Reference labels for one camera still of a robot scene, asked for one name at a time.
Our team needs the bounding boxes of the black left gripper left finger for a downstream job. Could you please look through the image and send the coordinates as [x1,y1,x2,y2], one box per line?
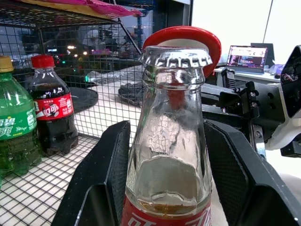
[51,120,131,226]

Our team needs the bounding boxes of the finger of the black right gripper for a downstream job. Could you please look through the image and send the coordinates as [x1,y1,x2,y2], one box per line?
[201,103,253,131]
[201,68,243,100]

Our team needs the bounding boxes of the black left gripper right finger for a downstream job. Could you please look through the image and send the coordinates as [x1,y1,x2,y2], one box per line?
[203,119,301,226]

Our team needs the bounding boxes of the red bottle opener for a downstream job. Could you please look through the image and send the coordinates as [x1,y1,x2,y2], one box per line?
[142,25,222,77]

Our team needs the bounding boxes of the glass cola bottle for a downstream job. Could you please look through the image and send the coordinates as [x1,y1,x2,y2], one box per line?
[119,67,214,226]

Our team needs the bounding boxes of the small plastic cola bottle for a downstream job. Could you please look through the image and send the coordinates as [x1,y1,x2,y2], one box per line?
[27,54,79,157]

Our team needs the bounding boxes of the green plastic soda bottle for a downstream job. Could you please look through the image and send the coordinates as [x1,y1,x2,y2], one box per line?
[0,56,43,176]

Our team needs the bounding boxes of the white desk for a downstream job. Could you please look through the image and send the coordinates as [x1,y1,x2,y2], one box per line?
[214,66,282,83]

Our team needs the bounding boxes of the open laptop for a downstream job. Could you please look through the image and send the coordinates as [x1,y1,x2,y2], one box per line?
[227,44,269,75]

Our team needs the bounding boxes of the black round stand base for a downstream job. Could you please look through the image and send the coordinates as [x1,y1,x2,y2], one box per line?
[68,87,99,113]

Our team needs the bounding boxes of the black cloth bundle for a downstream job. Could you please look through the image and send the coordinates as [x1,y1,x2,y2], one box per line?
[117,82,144,105]

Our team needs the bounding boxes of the clear plastic bag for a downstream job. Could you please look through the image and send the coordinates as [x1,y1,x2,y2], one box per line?
[86,65,146,106]

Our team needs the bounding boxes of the magenta chip bag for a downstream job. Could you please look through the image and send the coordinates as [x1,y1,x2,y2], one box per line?
[77,0,144,19]

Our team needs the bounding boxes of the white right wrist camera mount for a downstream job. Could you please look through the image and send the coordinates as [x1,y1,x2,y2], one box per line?
[264,44,301,151]

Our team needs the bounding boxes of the black wire mesh rack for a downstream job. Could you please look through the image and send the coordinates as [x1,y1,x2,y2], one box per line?
[0,0,146,226]

